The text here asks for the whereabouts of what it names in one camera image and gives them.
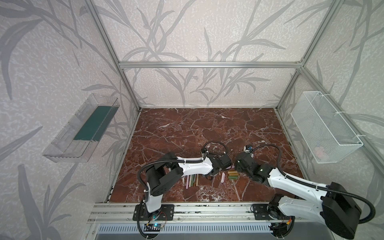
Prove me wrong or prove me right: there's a light pink pen cap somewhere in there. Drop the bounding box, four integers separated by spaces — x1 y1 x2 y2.
221 173 226 183

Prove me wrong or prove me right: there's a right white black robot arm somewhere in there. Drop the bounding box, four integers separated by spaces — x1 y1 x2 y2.
235 152 376 240

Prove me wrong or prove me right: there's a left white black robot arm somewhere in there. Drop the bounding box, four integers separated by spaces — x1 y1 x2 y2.
137 153 232 214

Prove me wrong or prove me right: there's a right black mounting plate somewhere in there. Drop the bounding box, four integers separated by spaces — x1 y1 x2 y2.
250 204 295 222

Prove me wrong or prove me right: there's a black mounting plate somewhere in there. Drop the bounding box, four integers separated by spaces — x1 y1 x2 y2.
133 204 175 221
250 204 295 222

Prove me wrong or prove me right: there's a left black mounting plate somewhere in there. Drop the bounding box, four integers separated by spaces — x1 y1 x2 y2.
133 204 175 221

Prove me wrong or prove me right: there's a green circuit board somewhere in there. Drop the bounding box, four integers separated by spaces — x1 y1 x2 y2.
145 223 165 232

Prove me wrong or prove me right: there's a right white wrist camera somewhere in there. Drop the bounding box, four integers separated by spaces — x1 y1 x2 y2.
244 145 253 153

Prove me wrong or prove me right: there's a white wire mesh basket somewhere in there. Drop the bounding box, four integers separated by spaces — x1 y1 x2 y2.
291 91 364 164

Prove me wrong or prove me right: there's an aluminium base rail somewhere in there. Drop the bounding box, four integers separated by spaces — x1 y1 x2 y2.
87 198 325 224

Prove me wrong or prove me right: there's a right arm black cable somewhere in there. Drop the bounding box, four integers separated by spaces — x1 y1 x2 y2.
251 143 376 224

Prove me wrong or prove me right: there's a clear plastic wall tray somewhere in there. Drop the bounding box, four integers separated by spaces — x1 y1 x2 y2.
43 94 120 163

